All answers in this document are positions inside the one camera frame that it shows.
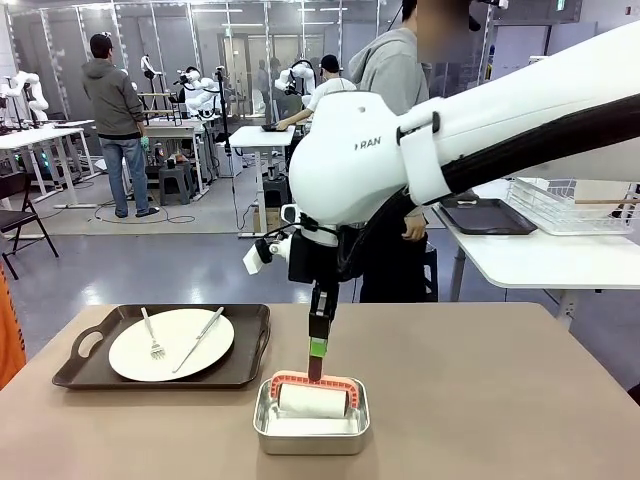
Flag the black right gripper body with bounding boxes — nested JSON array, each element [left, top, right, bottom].
[[288, 227, 346, 301]]

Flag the pink lint roller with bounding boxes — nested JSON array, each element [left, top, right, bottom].
[[269, 355, 362, 421]]

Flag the brown plastic serving tray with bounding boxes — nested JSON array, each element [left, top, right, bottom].
[[52, 303, 272, 391], [438, 198, 539, 236]]

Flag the silver table knife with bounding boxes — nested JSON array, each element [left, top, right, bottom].
[[172, 306, 225, 374]]

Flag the silver fork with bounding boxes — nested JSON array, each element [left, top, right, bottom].
[[140, 307, 169, 361]]

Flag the round white plate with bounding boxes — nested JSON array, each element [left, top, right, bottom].
[[108, 308, 236, 383]]

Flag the person's right hand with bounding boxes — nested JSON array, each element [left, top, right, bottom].
[[401, 214, 426, 241]]

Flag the cardboard box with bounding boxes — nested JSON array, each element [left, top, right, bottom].
[[252, 204, 281, 234]]

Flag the rectangular metal tray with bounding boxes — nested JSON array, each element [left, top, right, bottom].
[[252, 378, 371, 455]]

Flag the white lab table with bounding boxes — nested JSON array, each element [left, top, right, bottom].
[[0, 119, 99, 209], [144, 119, 216, 194], [228, 124, 297, 239]]

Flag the grey plastic step stool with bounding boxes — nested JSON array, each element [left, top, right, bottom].
[[158, 162, 195, 206]]

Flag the black tripod stand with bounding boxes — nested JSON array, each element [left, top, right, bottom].
[[214, 64, 239, 179]]

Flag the person in dark clothes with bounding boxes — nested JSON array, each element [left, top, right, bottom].
[[257, 58, 284, 119]]

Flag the person in black cap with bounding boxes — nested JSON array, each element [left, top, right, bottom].
[[277, 53, 359, 132]]

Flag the person in grey hoodie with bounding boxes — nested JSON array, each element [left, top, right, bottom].
[[348, 0, 440, 304]]

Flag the large white side table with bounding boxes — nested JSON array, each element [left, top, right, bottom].
[[432, 179, 640, 331]]

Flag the man in dark jacket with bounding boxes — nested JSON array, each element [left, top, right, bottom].
[[81, 32, 161, 219]]

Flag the black folding chair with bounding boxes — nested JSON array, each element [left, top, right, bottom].
[[0, 172, 60, 281]]

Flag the orange fabric item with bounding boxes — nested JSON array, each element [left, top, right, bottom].
[[0, 262, 27, 376]]

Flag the grey door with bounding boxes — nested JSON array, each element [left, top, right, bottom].
[[547, 22, 599, 56]]

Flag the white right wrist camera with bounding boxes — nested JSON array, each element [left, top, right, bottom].
[[243, 238, 286, 275]]

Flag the white cable strap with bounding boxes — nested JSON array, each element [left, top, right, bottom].
[[397, 110, 454, 206]]

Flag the black cable sleeve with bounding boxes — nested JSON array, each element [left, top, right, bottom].
[[337, 92, 640, 281]]

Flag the white wire dish rack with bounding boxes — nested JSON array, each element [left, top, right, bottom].
[[504, 177, 640, 236]]

